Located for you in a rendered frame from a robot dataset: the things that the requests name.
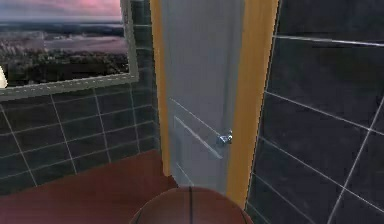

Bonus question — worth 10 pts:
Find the cream rounded object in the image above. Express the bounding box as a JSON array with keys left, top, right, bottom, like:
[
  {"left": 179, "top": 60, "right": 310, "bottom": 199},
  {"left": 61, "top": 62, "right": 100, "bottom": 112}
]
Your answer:
[{"left": 0, "top": 64, "right": 8, "bottom": 89}]

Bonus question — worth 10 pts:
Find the grey framed window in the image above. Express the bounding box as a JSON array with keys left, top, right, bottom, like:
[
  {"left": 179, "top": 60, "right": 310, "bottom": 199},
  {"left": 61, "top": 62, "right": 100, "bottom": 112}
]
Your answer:
[{"left": 0, "top": 0, "right": 140, "bottom": 102}]

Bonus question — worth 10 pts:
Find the grey room door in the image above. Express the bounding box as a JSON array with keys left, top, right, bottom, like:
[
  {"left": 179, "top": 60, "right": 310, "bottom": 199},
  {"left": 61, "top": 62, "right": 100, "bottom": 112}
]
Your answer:
[{"left": 159, "top": 0, "right": 247, "bottom": 195}]

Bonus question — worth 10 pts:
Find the brown basketball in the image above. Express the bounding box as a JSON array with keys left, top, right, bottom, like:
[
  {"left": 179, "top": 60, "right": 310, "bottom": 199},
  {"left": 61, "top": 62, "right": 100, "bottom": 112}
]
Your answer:
[{"left": 129, "top": 185, "right": 255, "bottom": 224}]

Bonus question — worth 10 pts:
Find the silver door handle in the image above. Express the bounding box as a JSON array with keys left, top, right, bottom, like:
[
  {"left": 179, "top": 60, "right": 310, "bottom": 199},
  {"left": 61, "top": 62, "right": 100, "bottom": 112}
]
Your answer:
[{"left": 216, "top": 129, "right": 234, "bottom": 148}]

